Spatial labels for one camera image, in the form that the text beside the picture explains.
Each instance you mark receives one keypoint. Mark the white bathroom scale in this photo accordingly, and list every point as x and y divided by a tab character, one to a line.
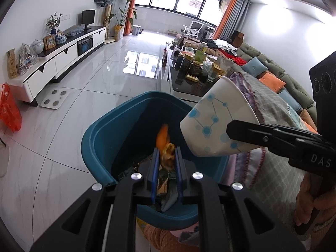
55	98

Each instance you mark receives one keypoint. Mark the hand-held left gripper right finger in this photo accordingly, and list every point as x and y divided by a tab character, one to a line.
180	181

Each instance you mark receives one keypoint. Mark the orange curtain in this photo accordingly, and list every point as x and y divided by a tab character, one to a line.
131	10
225	15

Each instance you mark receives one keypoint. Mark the vase with green branches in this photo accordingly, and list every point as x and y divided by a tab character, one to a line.
53	23

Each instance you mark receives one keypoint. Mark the orange plastic bag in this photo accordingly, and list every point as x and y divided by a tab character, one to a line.
10	110

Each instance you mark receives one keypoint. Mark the clear bag of toys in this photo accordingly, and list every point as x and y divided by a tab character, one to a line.
26	57

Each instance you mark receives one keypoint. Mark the blue trash bin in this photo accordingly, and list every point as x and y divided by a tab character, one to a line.
110	141

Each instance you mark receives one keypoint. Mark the tall leafy potted plant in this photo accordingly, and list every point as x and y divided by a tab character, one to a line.
123	18

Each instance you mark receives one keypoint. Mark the white black-top TV cabinet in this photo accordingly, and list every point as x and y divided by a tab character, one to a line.
65	57

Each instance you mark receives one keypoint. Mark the yellow patterned box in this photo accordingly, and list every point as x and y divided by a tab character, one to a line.
12	63

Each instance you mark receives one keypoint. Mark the green patterned tablecloth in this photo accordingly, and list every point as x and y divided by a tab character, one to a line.
275	105

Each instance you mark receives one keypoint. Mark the red cloth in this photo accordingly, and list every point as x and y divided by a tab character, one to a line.
239	60

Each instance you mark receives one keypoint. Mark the pile of crumpled wrappers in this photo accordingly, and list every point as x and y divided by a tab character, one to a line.
168	189

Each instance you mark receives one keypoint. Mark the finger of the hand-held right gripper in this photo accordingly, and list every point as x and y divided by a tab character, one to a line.
252	132

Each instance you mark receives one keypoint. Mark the black monitor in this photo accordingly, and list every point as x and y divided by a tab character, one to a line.
88	18

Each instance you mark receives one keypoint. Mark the orange fruit peel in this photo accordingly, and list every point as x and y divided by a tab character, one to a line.
168	155

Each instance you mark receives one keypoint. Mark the group of gold-lid jars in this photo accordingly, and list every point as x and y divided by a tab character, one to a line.
199	63

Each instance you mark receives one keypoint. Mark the grey curtain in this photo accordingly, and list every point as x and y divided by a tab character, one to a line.
240	18

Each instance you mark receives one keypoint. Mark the orange cushion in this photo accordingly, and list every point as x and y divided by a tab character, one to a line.
307	120
271	82

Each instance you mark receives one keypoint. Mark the white office chair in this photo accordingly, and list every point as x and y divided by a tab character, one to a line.
194	27

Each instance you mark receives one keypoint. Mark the white ceramic jar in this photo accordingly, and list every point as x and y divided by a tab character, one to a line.
37	47

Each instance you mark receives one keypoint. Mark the person's right hand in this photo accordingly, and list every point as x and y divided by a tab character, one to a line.
303	202

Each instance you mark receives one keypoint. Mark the green sofa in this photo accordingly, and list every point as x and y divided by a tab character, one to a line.
294	84

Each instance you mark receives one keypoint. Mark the brown wooden cabinet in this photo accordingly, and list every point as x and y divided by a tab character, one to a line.
238	38

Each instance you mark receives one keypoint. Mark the blue patterned cloth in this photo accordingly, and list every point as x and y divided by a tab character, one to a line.
74	30

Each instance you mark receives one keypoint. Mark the black glass coffee table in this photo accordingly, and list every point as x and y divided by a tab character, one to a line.
178	84

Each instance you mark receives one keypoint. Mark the grey waste bin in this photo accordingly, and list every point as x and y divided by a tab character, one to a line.
136	30

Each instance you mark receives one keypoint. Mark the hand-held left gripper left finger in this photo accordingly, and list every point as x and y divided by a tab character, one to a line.
155	178

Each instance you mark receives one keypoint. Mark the white blue-dotted paper cup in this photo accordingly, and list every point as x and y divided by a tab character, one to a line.
223	105

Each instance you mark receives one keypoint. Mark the blue white porcelain jar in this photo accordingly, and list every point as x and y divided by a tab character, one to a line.
60	38

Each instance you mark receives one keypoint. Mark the teal cushion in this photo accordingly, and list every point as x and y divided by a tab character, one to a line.
254	67
290	100

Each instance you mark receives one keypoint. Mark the wooden picture frame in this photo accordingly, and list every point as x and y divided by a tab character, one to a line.
50	42

